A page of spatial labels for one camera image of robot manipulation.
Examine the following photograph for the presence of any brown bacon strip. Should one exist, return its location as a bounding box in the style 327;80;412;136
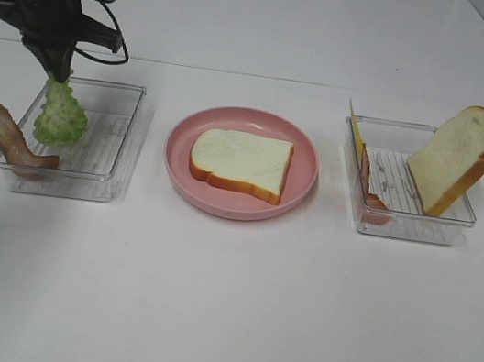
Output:
0;104;60;182

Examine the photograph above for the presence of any clear plastic tray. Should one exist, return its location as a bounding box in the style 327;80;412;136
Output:
345;115;477;246
0;77;152;202

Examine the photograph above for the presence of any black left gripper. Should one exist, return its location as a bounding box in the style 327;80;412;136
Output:
0;0;124;83

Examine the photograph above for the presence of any right clear plastic tray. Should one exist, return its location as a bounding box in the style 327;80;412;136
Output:
345;115;477;246

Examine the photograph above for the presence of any yellow cheese slice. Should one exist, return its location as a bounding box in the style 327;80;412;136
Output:
349;99;366;167

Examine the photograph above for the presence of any bread slice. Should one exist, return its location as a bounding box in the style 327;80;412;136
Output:
408;105;484;216
189;128;294;205

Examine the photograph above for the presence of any left clear plastic tray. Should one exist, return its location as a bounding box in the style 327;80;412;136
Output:
0;77;152;202

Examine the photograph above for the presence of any green lettuce leaf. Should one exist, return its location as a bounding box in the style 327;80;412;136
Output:
33;73;88;147

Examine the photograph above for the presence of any pink round plate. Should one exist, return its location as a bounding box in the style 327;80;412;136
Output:
165;106;320;221

